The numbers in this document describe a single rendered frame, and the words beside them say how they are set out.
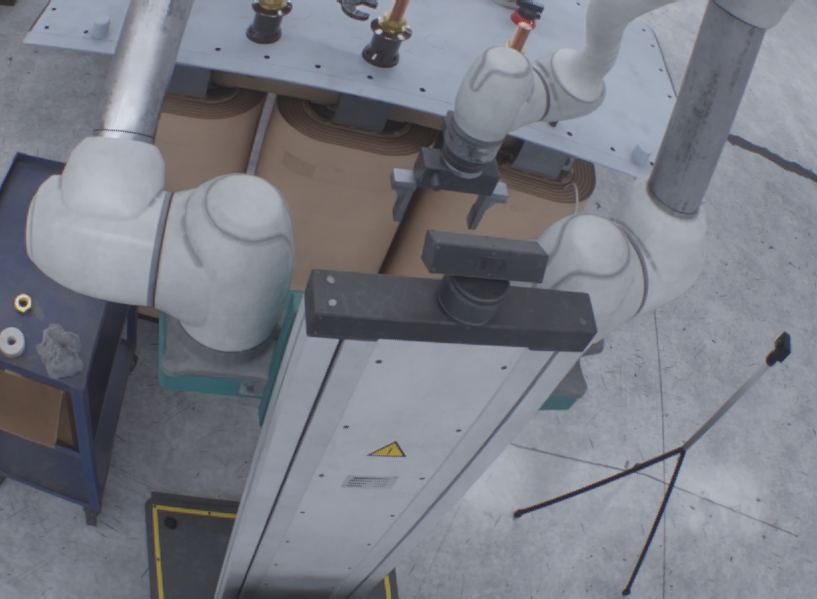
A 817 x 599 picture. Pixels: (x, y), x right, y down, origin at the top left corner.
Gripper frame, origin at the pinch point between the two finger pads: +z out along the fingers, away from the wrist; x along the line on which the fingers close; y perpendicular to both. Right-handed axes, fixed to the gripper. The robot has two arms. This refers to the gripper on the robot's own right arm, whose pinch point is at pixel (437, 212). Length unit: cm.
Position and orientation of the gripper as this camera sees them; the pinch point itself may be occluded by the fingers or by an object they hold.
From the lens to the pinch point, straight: 162.1
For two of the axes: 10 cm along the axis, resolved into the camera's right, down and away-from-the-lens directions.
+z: -2.7, 5.8, 7.7
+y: 1.0, 8.1, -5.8
